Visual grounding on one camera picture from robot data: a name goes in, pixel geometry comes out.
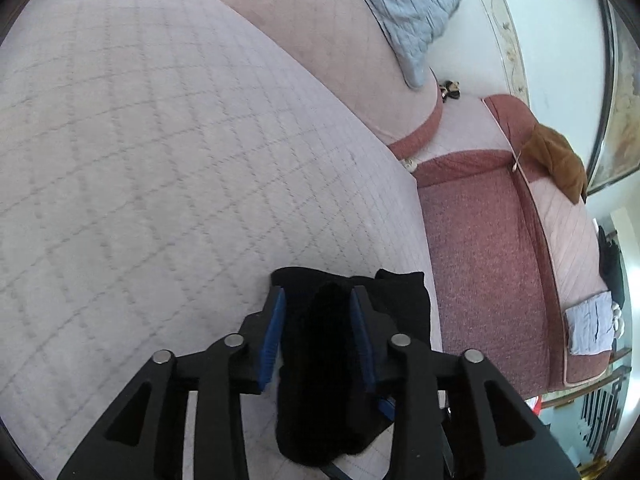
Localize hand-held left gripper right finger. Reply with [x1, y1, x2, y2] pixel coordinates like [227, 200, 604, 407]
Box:
[350, 286, 581, 480]

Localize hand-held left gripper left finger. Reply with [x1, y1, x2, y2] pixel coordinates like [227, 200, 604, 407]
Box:
[57, 285, 287, 480]

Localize black pants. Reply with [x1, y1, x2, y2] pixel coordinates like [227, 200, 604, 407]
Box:
[270, 266, 432, 467]

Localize dark stair railing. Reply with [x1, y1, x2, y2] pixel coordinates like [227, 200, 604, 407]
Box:
[575, 355, 636, 466]

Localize pale quilted sofa seat cover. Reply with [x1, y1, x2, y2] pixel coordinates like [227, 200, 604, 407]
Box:
[0, 0, 441, 480]

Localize grey folded cloth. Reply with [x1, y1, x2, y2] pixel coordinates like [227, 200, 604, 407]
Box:
[565, 292, 615, 356]

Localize black hanging garment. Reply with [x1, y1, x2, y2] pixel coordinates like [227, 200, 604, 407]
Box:
[597, 225, 626, 306]

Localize black and gold hair clip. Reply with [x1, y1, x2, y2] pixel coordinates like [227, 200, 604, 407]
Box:
[437, 78, 462, 103]

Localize brown cloth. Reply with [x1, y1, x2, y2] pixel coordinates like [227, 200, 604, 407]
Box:
[522, 122, 590, 205]

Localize pink quilted backrest cushion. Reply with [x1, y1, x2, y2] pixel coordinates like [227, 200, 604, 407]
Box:
[160, 0, 445, 161]

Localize grey quilted blanket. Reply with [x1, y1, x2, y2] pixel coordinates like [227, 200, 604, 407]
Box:
[335, 0, 468, 91]

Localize framed wall picture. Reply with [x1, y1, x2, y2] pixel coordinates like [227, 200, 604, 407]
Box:
[585, 0, 640, 196]

